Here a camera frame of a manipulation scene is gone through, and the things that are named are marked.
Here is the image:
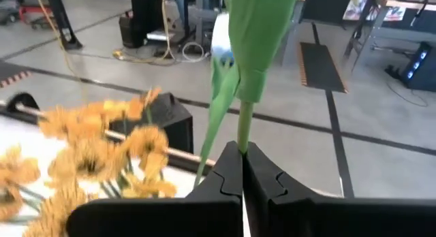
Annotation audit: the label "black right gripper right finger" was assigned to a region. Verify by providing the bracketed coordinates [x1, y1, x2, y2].
[243, 141, 436, 237]

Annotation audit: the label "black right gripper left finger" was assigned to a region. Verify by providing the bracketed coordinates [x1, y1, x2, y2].
[66, 140, 244, 237]

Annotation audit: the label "small yellow flower bunch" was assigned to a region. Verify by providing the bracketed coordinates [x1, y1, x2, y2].
[0, 86, 178, 237]

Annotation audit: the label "light blue tulip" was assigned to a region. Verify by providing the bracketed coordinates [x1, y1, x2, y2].
[193, 0, 299, 189]

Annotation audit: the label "black box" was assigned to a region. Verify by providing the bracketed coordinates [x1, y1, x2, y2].
[108, 92, 195, 155]

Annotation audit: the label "black floor mat orange edge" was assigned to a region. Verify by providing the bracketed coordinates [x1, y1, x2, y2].
[298, 42, 349, 94]

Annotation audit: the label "black computer with blue lights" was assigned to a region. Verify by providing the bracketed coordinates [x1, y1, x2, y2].
[384, 41, 436, 93]

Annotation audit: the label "black cabinet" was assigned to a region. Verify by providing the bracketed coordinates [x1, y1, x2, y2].
[118, 0, 164, 50]

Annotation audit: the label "wooden workbench black legs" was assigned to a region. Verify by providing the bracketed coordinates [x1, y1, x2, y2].
[343, 0, 436, 72]

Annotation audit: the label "white cable coil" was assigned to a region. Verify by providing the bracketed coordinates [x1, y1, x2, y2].
[181, 42, 206, 63]

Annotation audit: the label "black loop bracket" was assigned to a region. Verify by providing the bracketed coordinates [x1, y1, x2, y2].
[5, 92, 41, 114]

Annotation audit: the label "yellow cable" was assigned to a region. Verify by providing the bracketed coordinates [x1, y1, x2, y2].
[33, 0, 86, 78]

